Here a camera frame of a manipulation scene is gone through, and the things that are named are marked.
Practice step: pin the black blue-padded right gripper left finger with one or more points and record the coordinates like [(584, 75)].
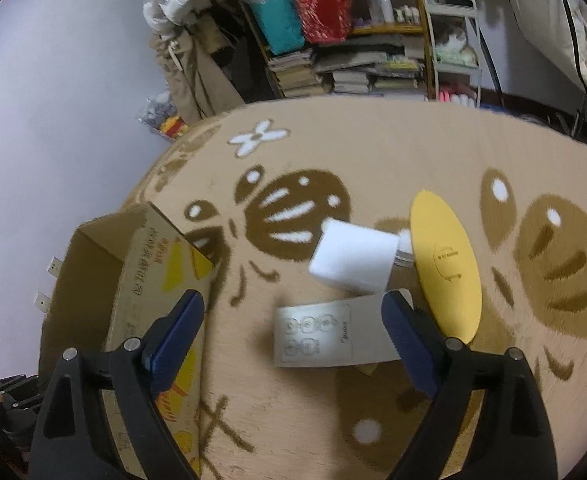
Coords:
[(73, 440)]

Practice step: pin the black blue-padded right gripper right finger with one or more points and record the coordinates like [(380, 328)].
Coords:
[(512, 438)]

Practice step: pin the brown cardboard box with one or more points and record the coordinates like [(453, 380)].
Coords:
[(122, 272)]

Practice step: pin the white small remote control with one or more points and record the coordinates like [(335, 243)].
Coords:
[(345, 332)]

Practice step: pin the large white power adapter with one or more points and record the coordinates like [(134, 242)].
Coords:
[(359, 259)]

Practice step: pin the yellow oval flat lid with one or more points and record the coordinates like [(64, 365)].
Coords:
[(446, 265)]

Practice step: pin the beige brown patterned round rug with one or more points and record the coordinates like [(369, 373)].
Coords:
[(252, 189)]

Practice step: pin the plastic bag of toys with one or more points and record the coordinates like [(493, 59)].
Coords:
[(161, 116)]

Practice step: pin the beige hanging coat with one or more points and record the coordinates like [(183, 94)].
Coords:
[(197, 85)]

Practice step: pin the stack of books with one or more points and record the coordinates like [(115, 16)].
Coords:
[(293, 75)]

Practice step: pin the white metal cart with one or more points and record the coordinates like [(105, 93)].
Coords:
[(455, 50)]

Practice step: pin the wooden bookshelf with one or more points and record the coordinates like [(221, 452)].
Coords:
[(416, 28)]

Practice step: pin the white bottles on shelf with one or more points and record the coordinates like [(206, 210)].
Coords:
[(381, 12)]

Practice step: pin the red patterned bag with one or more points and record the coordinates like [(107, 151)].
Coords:
[(325, 21)]

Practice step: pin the teal storage box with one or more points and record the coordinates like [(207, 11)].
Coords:
[(280, 23)]

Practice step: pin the lower white wall socket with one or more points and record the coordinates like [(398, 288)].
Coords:
[(42, 302)]

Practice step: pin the white wall socket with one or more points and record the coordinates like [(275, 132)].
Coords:
[(54, 267), (42, 302)]

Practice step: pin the upper white wall socket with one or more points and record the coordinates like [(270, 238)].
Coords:
[(54, 267)]

